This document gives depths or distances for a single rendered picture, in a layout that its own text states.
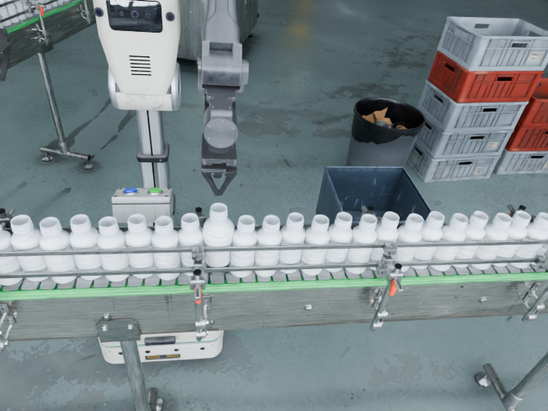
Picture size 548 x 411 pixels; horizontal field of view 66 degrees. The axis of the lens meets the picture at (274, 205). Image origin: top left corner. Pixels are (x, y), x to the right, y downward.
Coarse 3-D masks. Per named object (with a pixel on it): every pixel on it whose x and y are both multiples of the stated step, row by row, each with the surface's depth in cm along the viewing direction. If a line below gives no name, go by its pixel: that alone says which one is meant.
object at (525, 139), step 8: (520, 128) 317; (528, 128) 317; (536, 128) 318; (544, 128) 320; (512, 136) 325; (520, 136) 321; (528, 136) 324; (536, 136) 325; (544, 136) 327; (512, 144) 326; (520, 144) 328; (528, 144) 329; (536, 144) 330; (544, 144) 332
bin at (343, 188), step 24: (336, 168) 155; (360, 168) 156; (384, 168) 157; (336, 192) 162; (360, 192) 164; (384, 192) 165; (408, 192) 155; (336, 216) 141; (360, 216) 168; (408, 216) 155
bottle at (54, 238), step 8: (40, 224) 87; (48, 224) 90; (56, 224) 87; (48, 232) 87; (56, 232) 88; (64, 232) 91; (40, 240) 89; (48, 240) 88; (56, 240) 89; (64, 240) 90; (48, 248) 88; (56, 248) 89; (64, 248) 90; (48, 256) 90; (56, 256) 90; (64, 256) 91; (72, 256) 93; (48, 264) 92; (56, 264) 91; (64, 264) 92; (72, 264) 94; (56, 280) 95; (64, 280) 95; (72, 280) 96
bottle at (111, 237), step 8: (104, 224) 91; (112, 224) 92; (104, 232) 89; (112, 232) 90; (120, 232) 92; (96, 240) 91; (104, 240) 90; (112, 240) 90; (120, 240) 91; (104, 248) 90; (112, 248) 90; (120, 248) 92; (104, 256) 92; (112, 256) 92; (120, 256) 93; (104, 264) 94; (112, 264) 94; (120, 264) 94; (128, 264) 97; (112, 280) 97; (120, 280) 97
